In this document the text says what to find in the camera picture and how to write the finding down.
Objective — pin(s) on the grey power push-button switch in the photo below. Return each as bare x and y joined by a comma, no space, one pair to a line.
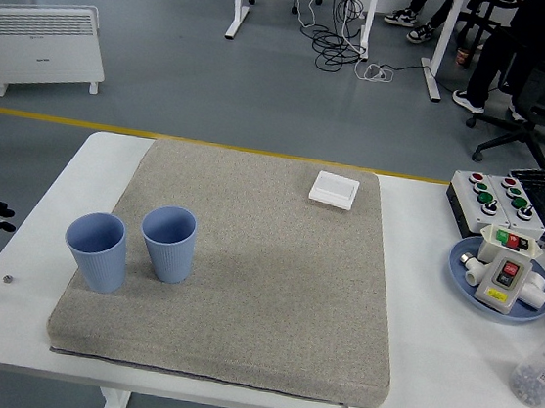
502,284

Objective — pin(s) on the white electric panel heater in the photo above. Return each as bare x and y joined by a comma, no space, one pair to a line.
38,54

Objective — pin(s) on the white desk frame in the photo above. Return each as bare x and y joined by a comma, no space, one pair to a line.
436,60
237,3

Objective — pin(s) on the white push-button control box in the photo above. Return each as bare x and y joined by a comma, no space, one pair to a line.
526,220
471,207

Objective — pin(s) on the blue ribbed plastic cup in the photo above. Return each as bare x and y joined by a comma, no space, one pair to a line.
98,263
168,256

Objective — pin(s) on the clear bottle with red cap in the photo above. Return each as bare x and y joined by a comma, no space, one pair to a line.
539,372

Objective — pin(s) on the seated person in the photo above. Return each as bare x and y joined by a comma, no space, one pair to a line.
485,66

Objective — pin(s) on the white pipe fitting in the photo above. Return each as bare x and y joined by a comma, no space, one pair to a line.
535,293
472,273

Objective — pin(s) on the blue plate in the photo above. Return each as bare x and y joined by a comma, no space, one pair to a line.
460,284

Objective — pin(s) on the cream three-button switch box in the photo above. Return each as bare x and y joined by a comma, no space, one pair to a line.
490,238

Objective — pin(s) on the white table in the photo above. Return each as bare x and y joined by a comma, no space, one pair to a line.
432,355

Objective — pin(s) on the brown can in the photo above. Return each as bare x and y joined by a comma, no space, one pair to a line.
462,57

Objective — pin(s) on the white wall switch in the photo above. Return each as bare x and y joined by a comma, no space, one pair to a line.
334,190

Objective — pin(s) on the grey-brown cushion mat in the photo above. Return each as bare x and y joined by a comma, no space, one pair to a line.
243,284

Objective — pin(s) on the small metal nut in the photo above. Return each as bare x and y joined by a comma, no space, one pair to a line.
8,278

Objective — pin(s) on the person with black-white sneakers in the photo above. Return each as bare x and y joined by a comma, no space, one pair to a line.
402,17

